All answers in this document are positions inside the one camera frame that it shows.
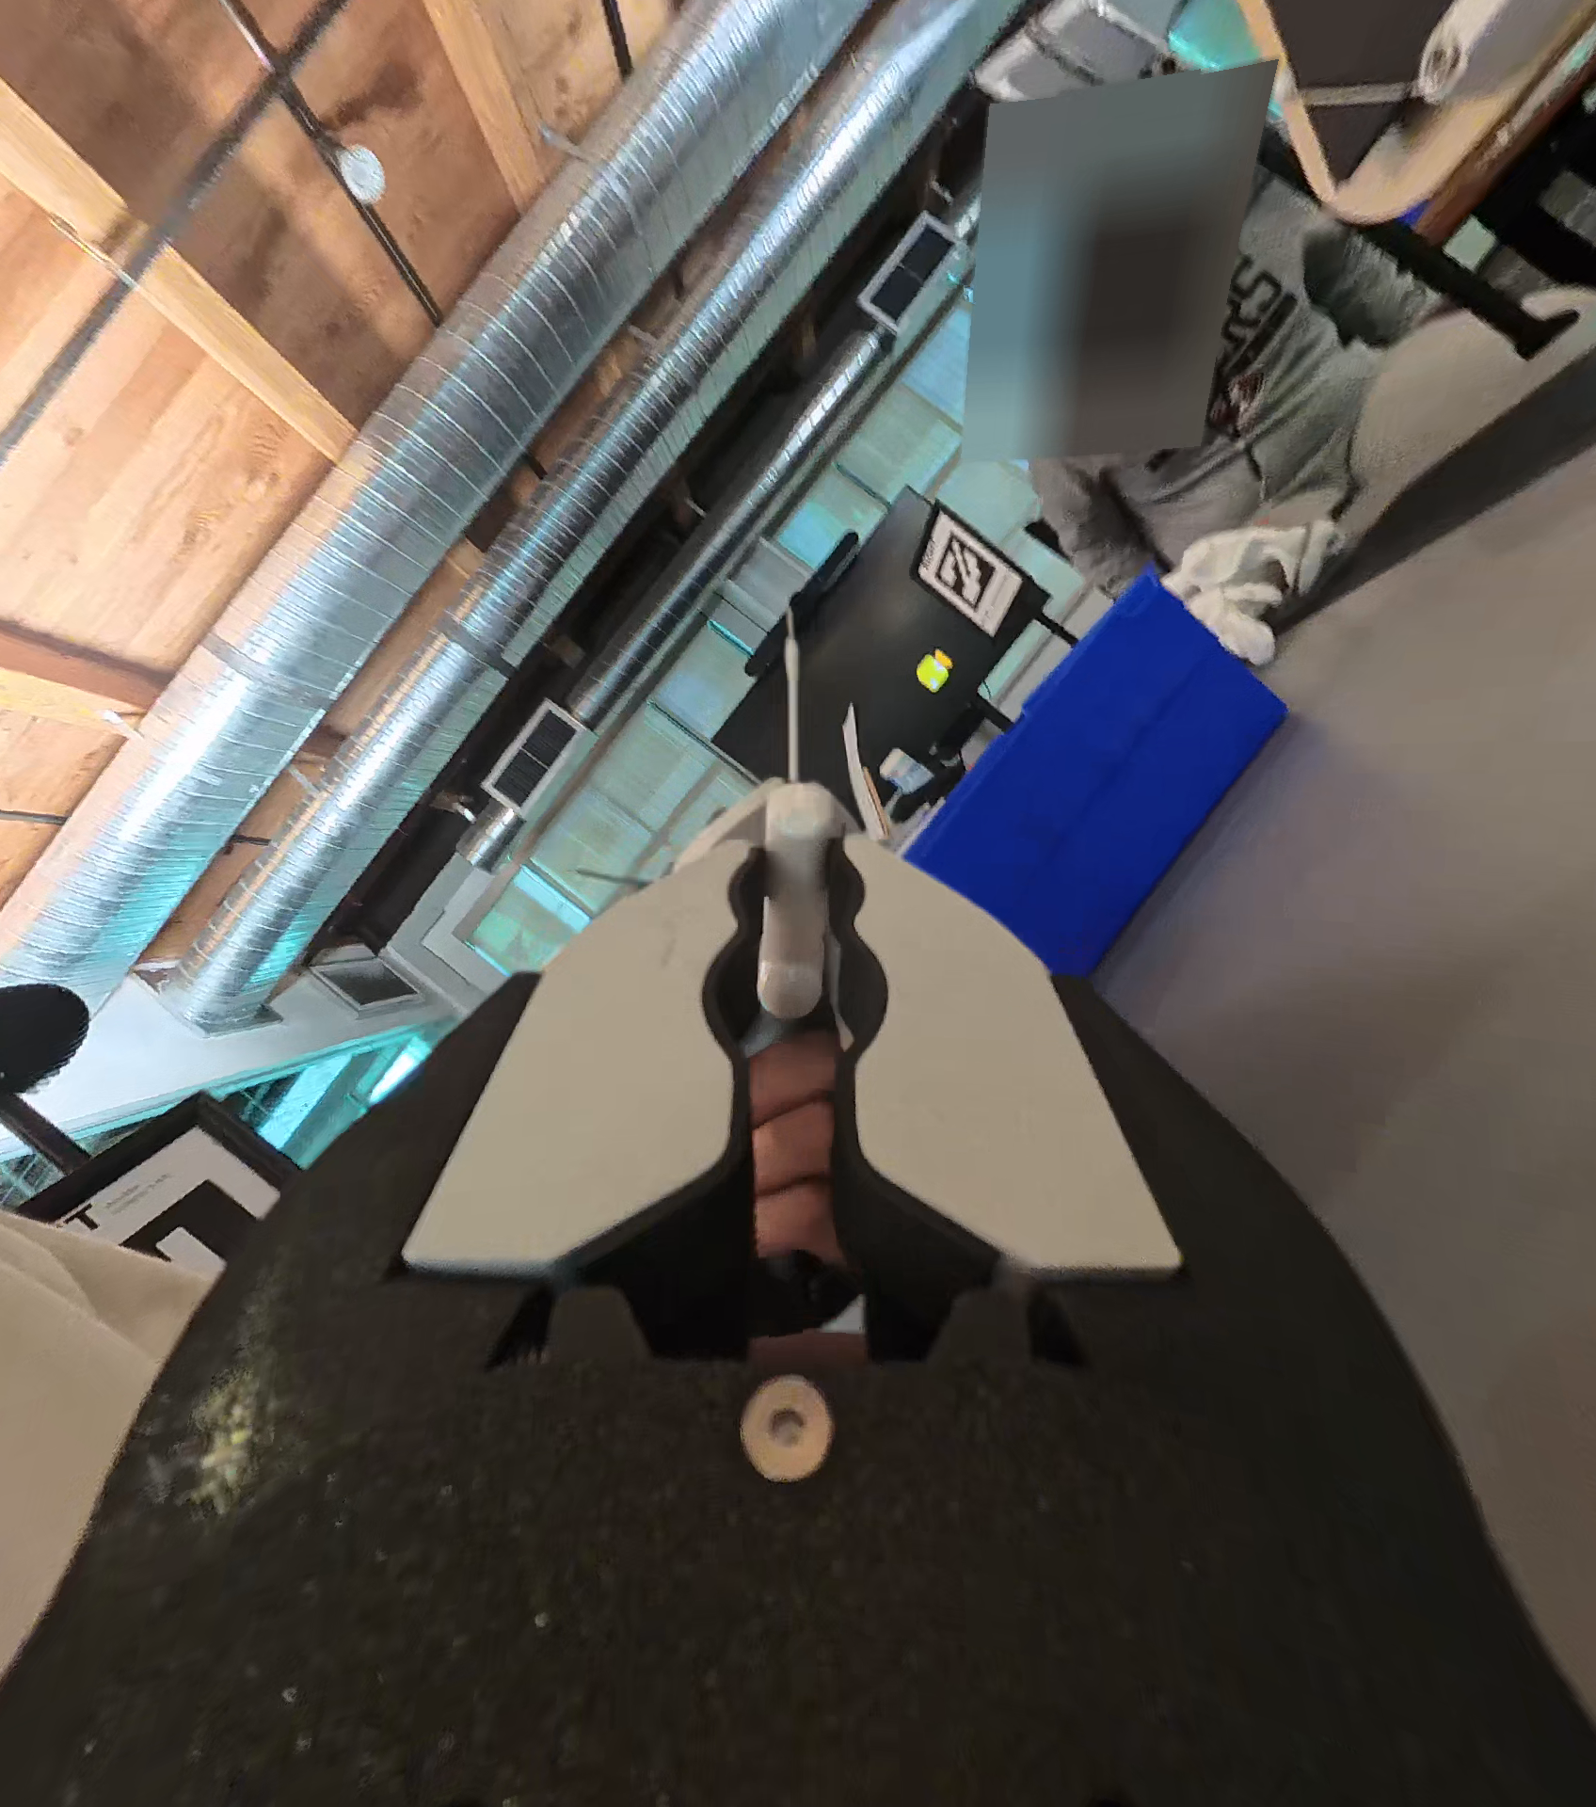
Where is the black monitor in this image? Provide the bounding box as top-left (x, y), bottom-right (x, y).
top-left (726, 486), bottom-right (1075, 785)

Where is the grey desk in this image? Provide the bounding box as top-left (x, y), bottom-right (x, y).
top-left (1093, 283), bottom-right (1596, 1807)

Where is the person's left hand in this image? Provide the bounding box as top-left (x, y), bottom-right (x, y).
top-left (745, 1051), bottom-right (839, 1265)

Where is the black framed marker poster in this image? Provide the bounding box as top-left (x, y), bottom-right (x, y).
top-left (19, 1098), bottom-right (295, 1280)

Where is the blue plastic bin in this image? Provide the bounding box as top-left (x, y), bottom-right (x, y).
top-left (903, 565), bottom-right (1291, 981)

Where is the white marker sheet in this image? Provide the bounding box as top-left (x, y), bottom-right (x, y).
top-left (913, 505), bottom-right (1030, 640)

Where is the thin silver ventilation duct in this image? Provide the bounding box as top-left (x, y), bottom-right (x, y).
top-left (177, 322), bottom-right (934, 1034)

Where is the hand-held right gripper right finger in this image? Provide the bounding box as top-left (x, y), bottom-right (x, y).
top-left (830, 832), bottom-right (1184, 1365)

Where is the white crumpled cloth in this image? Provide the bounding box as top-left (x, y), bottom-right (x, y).
top-left (1161, 516), bottom-right (1351, 667)

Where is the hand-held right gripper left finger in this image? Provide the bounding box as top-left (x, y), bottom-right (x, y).
top-left (399, 832), bottom-right (758, 1365)

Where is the white tool with thin wire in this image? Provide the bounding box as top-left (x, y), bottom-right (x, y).
top-left (747, 606), bottom-right (839, 1022)

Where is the large silver ventilation duct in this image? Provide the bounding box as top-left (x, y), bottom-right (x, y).
top-left (0, 0), bottom-right (1026, 990)

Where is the black panel with wooden edge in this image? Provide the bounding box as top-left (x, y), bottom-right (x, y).
top-left (1242, 0), bottom-right (1596, 228)

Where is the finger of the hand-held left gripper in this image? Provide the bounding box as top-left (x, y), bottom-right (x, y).
top-left (674, 791), bottom-right (781, 885)

